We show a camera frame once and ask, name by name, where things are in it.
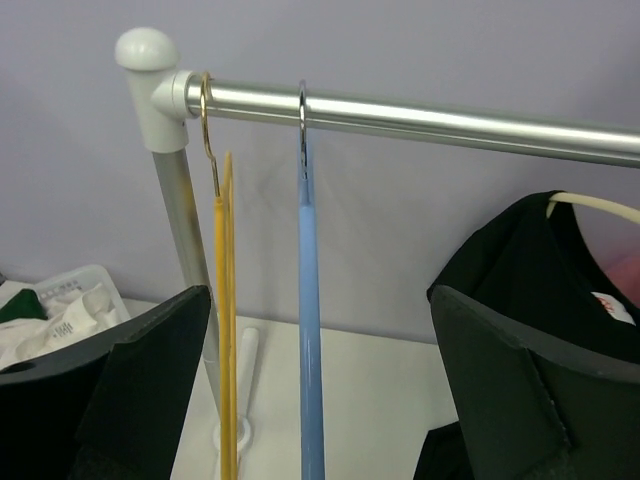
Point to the yellow hanger with metal hook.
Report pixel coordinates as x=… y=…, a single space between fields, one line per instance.
x=226 y=288

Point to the pink hanging t shirt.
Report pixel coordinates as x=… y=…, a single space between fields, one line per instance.
x=623 y=276

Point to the white plastic perforated basket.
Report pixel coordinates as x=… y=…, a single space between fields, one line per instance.
x=82 y=279

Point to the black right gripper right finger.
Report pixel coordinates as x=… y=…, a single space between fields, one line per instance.
x=532 y=406

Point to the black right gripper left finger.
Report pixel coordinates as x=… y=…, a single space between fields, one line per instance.
x=111 y=406

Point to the green and white t shirt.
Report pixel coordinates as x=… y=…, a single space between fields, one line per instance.
x=23 y=305

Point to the blue hanger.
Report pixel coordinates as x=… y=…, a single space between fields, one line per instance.
x=311 y=385

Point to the cream hanger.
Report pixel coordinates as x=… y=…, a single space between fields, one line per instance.
x=620 y=210

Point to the black t shirt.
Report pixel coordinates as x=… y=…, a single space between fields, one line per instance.
x=537 y=271

